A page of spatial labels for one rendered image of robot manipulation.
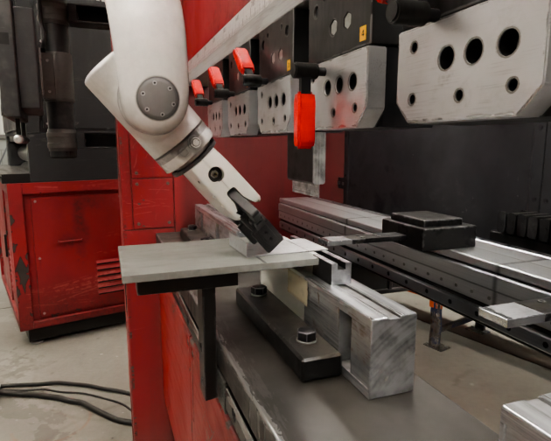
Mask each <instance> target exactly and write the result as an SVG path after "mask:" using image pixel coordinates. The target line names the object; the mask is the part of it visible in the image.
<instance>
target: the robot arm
mask: <svg viewBox="0 0 551 441"><path fill-rule="evenodd" d="M104 1H105V4H106V9H107V13H108V21H109V27H110V32H111V38H112V43H113V49H114V51H113V52H111V53H110V54H109V55H108V56H106V57H105V58H104V59H103V60H102V61H100V62H99V63H98V64H97V65H96V66H95V67H94V68H93V69H92V70H91V72H90V73H89V74H88V75H87V78H86V79H85V85H86V86H87V87H88V88H89V90H90V91H91V92H92V93H93V94H94V95H95V96H96V97H97V98H98V99H99V100H100V102H101V103H102V104H103V105H104V106H105V107H106V108H107V109H108V110H109V111H110V112H111V114H112V115H113V116H114V117H115V118H116V119H117V120H118V121H119V122H120V123H121V124H122V126H123V127H124V128H125V129H126V130H127V131H128V132H129V133H130V134H131V135H132V136H133V137H134V138H135V140H137V142H138V143H139V144H141V145H142V147H143V148H144V149H145V150H146V151H147V152H148V153H149V154H150V155H151V156H152V157H153V158H154V160H155V161H156V162H157V163H158V164H159V165H160V166H161V167H162V168H163V169H164V171H165V172H166V173H171V172H172V175H173V176H174V177H175V178H176V177H178V176H181V175H183V174H184V175H185V176H186V177H187V179H188V180H189V181H190V182H191V183H192V184H193V185H194V187H195V188H196V189H197V190H198V191H199V192H200V193H201V194H202V195H203V196H204V197H205V199H206V200H207V201H208V202H209V203H210V204H211V205H212V206H213V207H214V208H215V209H217V210H218V211H219V212H220V213H221V214H223V215H225V216H226V217H228V218H230V219H231V220H232V221H233V222H234V223H235V224H236V225H237V226H238V225H239V224H240V225H239V226H238V227H237V228H238V229H239V230H240V231H241V232H242V233H243V234H244V235H245V236H246V237H247V238H248V239H249V241H250V242H251V243H252V244H256V243H257V242H259V244H260V245H261V246H262V247H263V248H264V249H265V250H266V252H268V253H270V252H271V251H272V250H273V249H274V248H275V247H276V246H277V245H278V244H279V243H280V242H281V241H282V240H283V237H282V236H281V234H280V233H279V232H278V231H277V230H276V228H275V227H274V226H273V225H272V224H271V223H270V221H269V220H267V219H266V217H265V216H264V215H263V214H262V213H261V212H260V211H259V210H258V209H257V208H256V207H255V206H254V205H253V204H252V203H251V202H250V201H253V202H256V201H257V202H259V201H260V200H261V197H260V195H259V194H258V193H257V192H256V191H255V189H254V188H253V187H252V186H251V185H250V184H249V183H248V182H247V181H246V180H245V179H244V178H243V177H242V176H241V175H240V174H239V173H238V172H237V171H236V170H235V169H234V167H233V166H232V165H231V164H230V163H229V162H228V161H227V160H226V159H225V158H224V157H223V156H222V155H221V154H220V153H218V152H217V151H216V150H215V149H214V148H213V147H214V145H215V144H216V142H215V141H214V139H211V138H212V136H213V133H212V132H211V131H210V130H209V128H208V127H207V126H206V125H205V123H204V122H203V121H202V120H201V119H200V117H199V116H198V115H197V114H196V112H195V111H194V110H193V109H192V108H191V106H190V105H189V104H188V101H189V74H188V58H187V44H186V34H185V20H184V14H183V10H182V5H181V2H180V0H104Z"/></svg>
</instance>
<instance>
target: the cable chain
mask: <svg viewBox="0 0 551 441"><path fill-rule="evenodd" d="M497 230H498V232H500V233H508V234H510V235H518V236H519V237H528V238H529V239H532V240H540V241H541V242H551V215H550V214H548V213H538V212H528V211H527V210H521V211H520V212H519V213H506V212H499V213H498V220H497Z"/></svg>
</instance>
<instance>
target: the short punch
mask: <svg viewBox="0 0 551 441"><path fill-rule="evenodd" d="M325 146H326V132H315V143H314V146H312V147H311V149H298V148H297V146H295V145H294V133H289V134H288V179H289V180H292V192H295V193H301V194H305V195H309V196H312V197H316V198H319V185H323V184H324V182H325Z"/></svg>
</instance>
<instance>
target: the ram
mask: <svg viewBox="0 0 551 441"><path fill-rule="evenodd" d="M250 1H251V0H183V10H184V20H185V34H186V44H187V58H188V61H189V60H190V59H191V58H192V57H193V56H194V55H196V54H197V53H198V52H199V51H200V50H201V49H202V48H203V47H204V46H205V45H206V44H207V43H208V42H209V41H210V40H211V39H212V38H213V37H214V36H215V35H216V34H217V33H218V32H219V31H220V30H221V29H222V28H223V27H224V26H225V25H226V24H227V23H228V22H229V21H230V20H231V19H232V18H233V17H234V16H235V15H236V14H237V13H238V12H239V11H241V10H242V9H243V8H244V7H245V6H246V5H247V4H248V3H249V2H250ZM293 8H300V9H310V0H275V1H273V2H272V3H271V4H270V5H268V6H267V7H266V8H265V9H264V10H262V11H261V12H260V13H259V14H258V15H256V16H255V17H254V18H253V19H252V20H250V21H249V22H248V23H247V24H245V25H244V26H243V27H242V28H241V29H239V30H238V31H237V32H236V33H235V34H234V35H233V36H232V37H231V38H229V39H228V40H227V41H226V42H225V43H224V44H222V45H221V46H220V47H219V48H217V49H216V50H215V51H214V52H213V53H211V54H210V55H209V56H208V57H207V58H205V59H204V60H203V61H202V62H201V63H199V64H198V65H197V66H196V67H194V68H193V69H192V70H191V71H190V72H189V73H188V74H189V86H191V85H192V84H191V82H192V80H200V81H201V85H202V87H208V68H210V67H212V66H214V65H215V64H216V63H218V62H219V61H221V60H222V59H229V56H228V55H229V54H230V53H231V52H233V51H234V49H235V47H240V46H242V45H243V44H244V43H246V42H247V41H249V40H250V39H259V33H260V32H261V31H262V30H264V29H265V28H266V27H268V26H269V25H271V24H272V23H274V22H275V21H276V20H277V19H278V18H280V17H281V16H283V15H284V14H286V13H287V12H288V11H290V10H291V9H293Z"/></svg>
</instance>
